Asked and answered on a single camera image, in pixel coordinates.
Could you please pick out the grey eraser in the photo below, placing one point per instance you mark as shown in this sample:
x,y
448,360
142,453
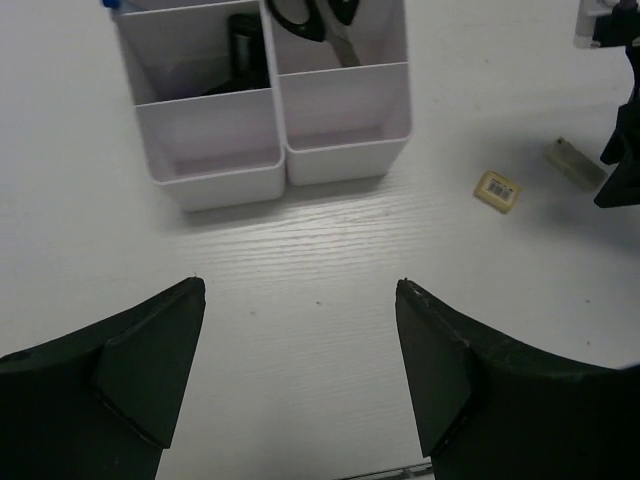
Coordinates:
x,y
574,165

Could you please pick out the green black highlighter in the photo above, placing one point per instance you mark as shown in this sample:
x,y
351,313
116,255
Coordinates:
x,y
247,56

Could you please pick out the white organizer container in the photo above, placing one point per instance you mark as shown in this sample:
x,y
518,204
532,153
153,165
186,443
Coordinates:
x,y
343,123
204,152

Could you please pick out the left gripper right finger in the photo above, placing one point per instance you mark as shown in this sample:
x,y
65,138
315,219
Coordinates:
x,y
488,406

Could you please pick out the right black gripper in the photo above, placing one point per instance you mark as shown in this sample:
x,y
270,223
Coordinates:
x,y
621,28

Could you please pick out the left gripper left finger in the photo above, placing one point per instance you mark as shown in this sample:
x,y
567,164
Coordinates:
x,y
102,402

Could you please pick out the left white organizer container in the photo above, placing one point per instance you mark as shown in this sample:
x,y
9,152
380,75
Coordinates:
x,y
204,152

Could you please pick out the right white organizer container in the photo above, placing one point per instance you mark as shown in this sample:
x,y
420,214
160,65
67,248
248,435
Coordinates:
x,y
343,123

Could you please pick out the black handled scissors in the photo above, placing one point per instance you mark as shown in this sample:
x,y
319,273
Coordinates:
x,y
328,21

